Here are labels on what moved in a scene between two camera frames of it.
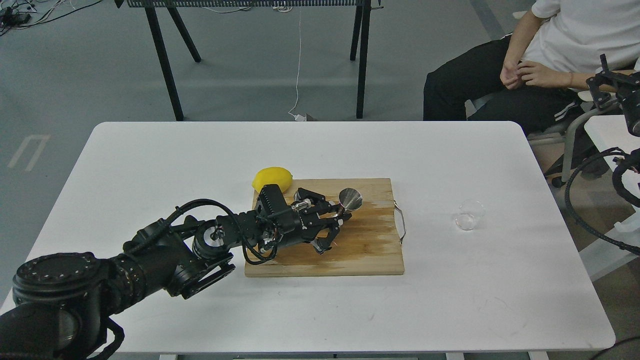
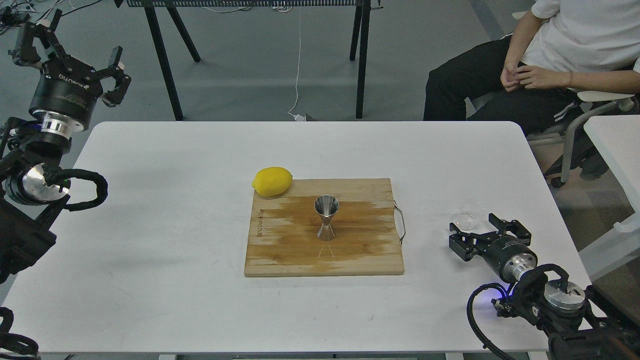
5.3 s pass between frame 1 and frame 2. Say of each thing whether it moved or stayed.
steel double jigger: moved
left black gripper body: moved
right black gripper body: moved
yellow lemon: stayed
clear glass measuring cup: stayed
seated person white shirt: stayed
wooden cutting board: stayed
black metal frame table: stayed
